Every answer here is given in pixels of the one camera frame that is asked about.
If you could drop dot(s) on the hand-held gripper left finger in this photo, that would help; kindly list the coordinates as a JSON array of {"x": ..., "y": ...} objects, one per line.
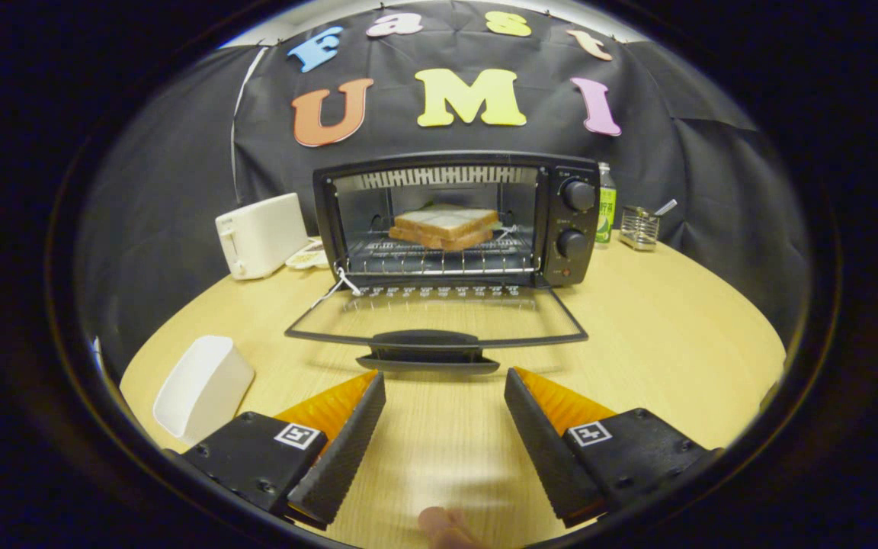
[{"x": 344, "y": 450}]

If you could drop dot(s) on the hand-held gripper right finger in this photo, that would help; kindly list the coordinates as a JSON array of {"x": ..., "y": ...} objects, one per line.
[{"x": 542, "y": 450}]

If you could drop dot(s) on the black toaster oven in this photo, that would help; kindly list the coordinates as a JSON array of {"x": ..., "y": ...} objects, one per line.
[{"x": 553, "y": 229}]

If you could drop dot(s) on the toast bread sandwich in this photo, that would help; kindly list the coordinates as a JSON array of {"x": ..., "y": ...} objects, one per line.
[{"x": 445, "y": 223}]

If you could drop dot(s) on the white pop-up toaster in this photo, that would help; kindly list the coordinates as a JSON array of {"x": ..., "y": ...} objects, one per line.
[{"x": 264, "y": 235}]

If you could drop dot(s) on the white plastic tray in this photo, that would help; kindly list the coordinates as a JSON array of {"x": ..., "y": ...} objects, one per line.
[{"x": 206, "y": 381}]

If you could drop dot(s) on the small white plate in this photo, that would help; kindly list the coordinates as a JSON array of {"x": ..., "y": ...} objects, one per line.
[{"x": 306, "y": 257}]

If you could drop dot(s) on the green label drink bottle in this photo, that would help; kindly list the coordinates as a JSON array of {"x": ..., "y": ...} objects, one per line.
[{"x": 606, "y": 210}]

